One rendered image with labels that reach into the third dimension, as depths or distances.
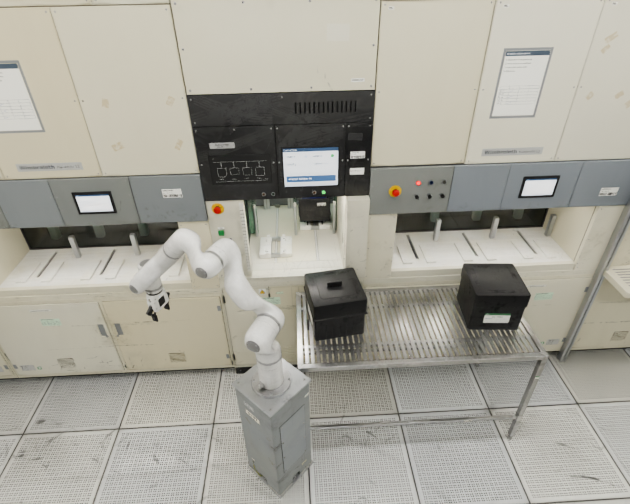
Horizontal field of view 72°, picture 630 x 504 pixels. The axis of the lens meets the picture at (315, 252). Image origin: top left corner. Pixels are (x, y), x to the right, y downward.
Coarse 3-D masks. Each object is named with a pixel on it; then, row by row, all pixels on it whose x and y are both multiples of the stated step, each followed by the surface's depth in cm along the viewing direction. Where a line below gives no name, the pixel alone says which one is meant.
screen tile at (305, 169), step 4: (288, 156) 220; (292, 156) 220; (296, 156) 220; (300, 156) 221; (308, 156) 221; (288, 160) 221; (292, 160) 222; (296, 160) 222; (300, 160) 222; (304, 160) 222; (308, 160) 222; (304, 164) 223; (308, 164) 223; (288, 168) 224; (292, 168) 224; (296, 168) 224; (300, 168) 224; (304, 168) 224; (308, 168) 224; (288, 172) 225; (292, 172) 225; (296, 172) 225; (300, 172) 226; (304, 172) 226; (308, 172) 226
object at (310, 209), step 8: (304, 200) 293; (312, 200) 294; (320, 200) 294; (328, 200) 295; (304, 208) 297; (312, 208) 297; (320, 208) 298; (328, 208) 298; (304, 216) 301; (312, 216) 301; (320, 216) 301; (328, 216) 302
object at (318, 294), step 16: (320, 272) 244; (336, 272) 243; (352, 272) 243; (304, 288) 247; (320, 288) 232; (336, 288) 232; (352, 288) 232; (320, 304) 222; (336, 304) 222; (352, 304) 224; (320, 320) 226
